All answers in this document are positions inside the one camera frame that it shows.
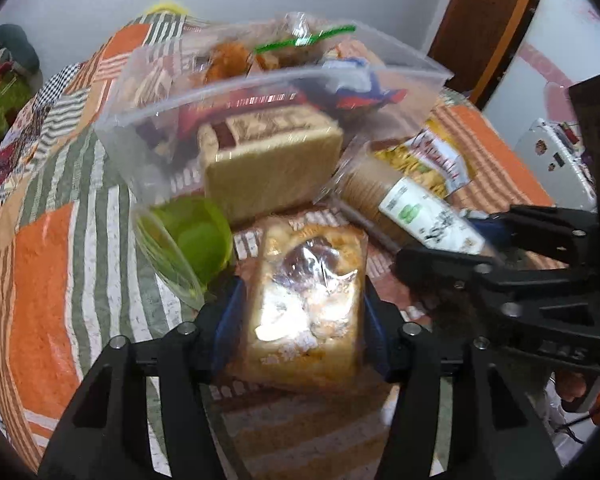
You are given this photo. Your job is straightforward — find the biscuit roll with green label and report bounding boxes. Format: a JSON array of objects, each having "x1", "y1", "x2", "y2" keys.
[{"x1": 337, "y1": 152, "x2": 501, "y2": 261}]

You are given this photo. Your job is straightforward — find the lime green plastic cup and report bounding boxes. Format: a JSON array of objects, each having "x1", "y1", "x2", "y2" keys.
[{"x1": 137, "y1": 195, "x2": 233, "y2": 306}]

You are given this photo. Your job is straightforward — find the brown wooden door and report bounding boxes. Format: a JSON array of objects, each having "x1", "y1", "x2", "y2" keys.
[{"x1": 427, "y1": 0, "x2": 553, "y2": 111}]

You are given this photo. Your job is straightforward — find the blue white snack packet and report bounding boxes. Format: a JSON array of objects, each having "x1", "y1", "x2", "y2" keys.
[{"x1": 320, "y1": 57, "x2": 408, "y2": 111}]

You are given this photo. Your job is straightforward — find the person's right hand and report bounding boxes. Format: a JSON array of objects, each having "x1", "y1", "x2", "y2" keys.
[{"x1": 555, "y1": 372, "x2": 588, "y2": 403}]

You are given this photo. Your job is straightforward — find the orange yellow snack packet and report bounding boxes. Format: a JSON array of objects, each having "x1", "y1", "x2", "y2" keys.
[{"x1": 200, "y1": 40, "x2": 253, "y2": 83}]

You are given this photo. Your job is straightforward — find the yellow noodle snack packet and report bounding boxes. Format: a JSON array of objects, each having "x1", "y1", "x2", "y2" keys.
[{"x1": 370, "y1": 120, "x2": 476, "y2": 201}]

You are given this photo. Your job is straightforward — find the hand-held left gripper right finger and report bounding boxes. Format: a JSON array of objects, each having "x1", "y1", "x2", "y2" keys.
[{"x1": 362, "y1": 280, "x2": 563, "y2": 480}]

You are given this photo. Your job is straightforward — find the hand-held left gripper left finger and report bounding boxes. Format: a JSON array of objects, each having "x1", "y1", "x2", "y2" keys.
[{"x1": 37, "y1": 275, "x2": 246, "y2": 480}]

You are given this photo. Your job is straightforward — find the clear plastic storage box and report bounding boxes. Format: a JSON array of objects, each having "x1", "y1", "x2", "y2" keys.
[{"x1": 95, "y1": 10, "x2": 455, "y2": 308}]

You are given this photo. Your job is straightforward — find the brown cake block packet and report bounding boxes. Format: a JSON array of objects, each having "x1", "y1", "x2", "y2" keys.
[{"x1": 197, "y1": 110, "x2": 345, "y2": 223}]

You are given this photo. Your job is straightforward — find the clear bread packet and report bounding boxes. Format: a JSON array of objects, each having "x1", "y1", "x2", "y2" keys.
[{"x1": 237, "y1": 215, "x2": 370, "y2": 393}]

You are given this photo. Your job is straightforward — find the red snack bag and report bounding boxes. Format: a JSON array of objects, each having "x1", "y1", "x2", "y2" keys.
[{"x1": 175, "y1": 87, "x2": 311, "y2": 141}]

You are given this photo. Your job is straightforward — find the patchwork blanket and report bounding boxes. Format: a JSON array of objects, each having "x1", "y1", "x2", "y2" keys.
[{"x1": 0, "y1": 12, "x2": 556, "y2": 480}]

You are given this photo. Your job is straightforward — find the clear bag with green tie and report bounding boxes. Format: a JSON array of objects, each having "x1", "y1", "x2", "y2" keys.
[{"x1": 252, "y1": 12, "x2": 358, "y2": 68}]

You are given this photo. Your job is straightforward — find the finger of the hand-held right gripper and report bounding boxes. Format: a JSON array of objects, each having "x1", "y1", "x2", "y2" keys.
[
  {"x1": 467, "y1": 204, "x2": 600, "y2": 273},
  {"x1": 394, "y1": 246, "x2": 600, "y2": 373}
]

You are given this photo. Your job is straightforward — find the white rounded appliance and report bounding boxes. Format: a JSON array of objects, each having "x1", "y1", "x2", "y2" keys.
[{"x1": 512, "y1": 117, "x2": 598, "y2": 211}]

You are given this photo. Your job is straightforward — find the yellow plastic object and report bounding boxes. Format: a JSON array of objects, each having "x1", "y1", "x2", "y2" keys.
[{"x1": 145, "y1": 0, "x2": 191, "y2": 15}]

